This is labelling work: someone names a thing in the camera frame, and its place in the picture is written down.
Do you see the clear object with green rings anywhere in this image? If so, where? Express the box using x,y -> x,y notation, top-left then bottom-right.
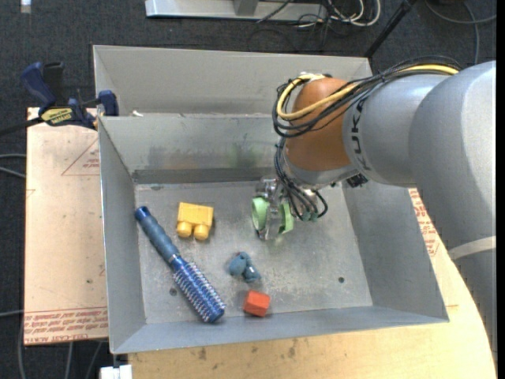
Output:
251,196 -> 295,242

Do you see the yellow toy building block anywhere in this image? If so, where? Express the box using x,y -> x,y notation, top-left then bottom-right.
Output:
175,201 -> 215,242

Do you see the blue-grey toy animal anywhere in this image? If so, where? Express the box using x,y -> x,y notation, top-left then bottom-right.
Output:
228,251 -> 263,284

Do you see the grey metal bin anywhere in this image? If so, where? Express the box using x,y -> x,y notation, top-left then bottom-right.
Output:
92,44 -> 451,355

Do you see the orange-red block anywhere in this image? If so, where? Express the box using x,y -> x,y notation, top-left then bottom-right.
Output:
241,289 -> 272,318

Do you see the blue hairbrush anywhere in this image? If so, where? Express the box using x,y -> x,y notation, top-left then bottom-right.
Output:
134,205 -> 227,325

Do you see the brown cardboard board, red print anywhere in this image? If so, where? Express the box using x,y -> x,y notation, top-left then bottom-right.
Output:
24,107 -> 459,347

